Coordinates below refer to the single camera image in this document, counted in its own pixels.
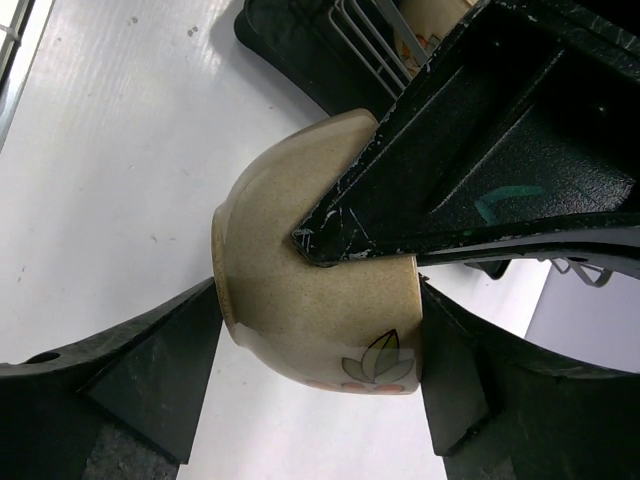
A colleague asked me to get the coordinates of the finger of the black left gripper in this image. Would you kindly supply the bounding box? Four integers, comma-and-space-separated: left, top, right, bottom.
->
292, 1, 639, 277

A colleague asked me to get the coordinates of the aluminium front rail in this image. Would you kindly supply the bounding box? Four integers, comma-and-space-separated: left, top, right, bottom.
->
0, 0, 54, 146

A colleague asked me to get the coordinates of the white bowl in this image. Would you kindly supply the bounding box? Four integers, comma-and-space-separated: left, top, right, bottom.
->
211, 109, 422, 395

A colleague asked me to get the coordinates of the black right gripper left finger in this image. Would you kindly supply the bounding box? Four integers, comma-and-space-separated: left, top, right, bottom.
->
1, 279, 223, 479

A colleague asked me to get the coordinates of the black wire dish rack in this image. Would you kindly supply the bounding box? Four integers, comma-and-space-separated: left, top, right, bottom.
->
327, 0, 611, 289

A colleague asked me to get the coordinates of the cream bowl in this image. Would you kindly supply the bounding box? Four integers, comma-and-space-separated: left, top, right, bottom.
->
399, 0, 477, 56

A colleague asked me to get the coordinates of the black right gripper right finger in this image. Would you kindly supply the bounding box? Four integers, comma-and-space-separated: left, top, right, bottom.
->
420, 281, 639, 479

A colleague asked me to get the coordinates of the black drip tray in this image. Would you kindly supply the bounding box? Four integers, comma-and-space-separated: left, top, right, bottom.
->
234, 1, 523, 279

